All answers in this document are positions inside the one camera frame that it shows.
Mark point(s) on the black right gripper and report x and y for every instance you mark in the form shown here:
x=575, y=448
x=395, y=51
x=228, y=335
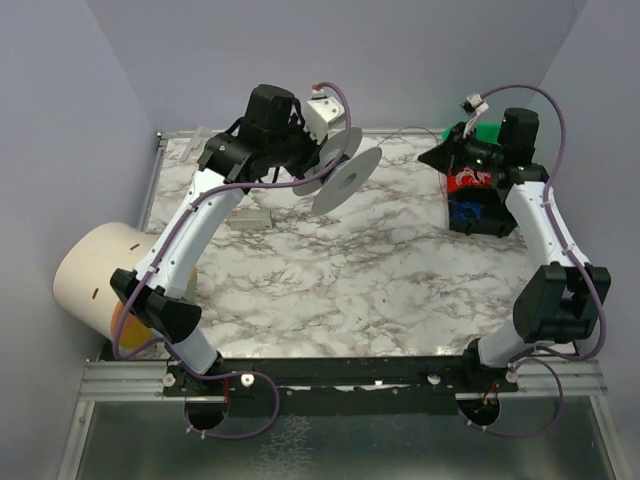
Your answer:
x=454, y=152

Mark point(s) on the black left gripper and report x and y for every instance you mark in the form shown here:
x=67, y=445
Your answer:
x=308, y=156

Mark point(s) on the white perforated cable spool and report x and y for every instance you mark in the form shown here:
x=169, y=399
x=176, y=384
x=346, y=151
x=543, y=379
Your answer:
x=351, y=172

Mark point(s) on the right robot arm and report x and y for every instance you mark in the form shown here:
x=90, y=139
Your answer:
x=562, y=302

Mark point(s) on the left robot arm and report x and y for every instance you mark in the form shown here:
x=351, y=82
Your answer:
x=276, y=130

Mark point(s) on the red storage bin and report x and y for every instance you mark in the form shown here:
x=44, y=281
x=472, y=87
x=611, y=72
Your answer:
x=467, y=177

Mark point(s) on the green storage bin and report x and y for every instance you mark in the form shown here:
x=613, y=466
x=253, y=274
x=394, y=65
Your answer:
x=484, y=132

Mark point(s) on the black storage bin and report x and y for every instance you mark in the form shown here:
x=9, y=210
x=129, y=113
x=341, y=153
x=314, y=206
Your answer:
x=479, y=211

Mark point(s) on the grey cardboard box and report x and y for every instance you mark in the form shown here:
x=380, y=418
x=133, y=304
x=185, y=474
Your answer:
x=250, y=219

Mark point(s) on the clear plastic T piece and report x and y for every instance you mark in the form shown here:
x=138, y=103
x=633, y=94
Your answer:
x=195, y=145

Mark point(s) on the beige cylinder with orange disc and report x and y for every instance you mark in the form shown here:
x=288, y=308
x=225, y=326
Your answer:
x=90, y=277

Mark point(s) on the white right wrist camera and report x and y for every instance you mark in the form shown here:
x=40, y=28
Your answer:
x=475, y=106

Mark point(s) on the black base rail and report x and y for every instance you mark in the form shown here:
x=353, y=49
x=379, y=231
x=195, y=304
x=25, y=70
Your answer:
x=340, y=386

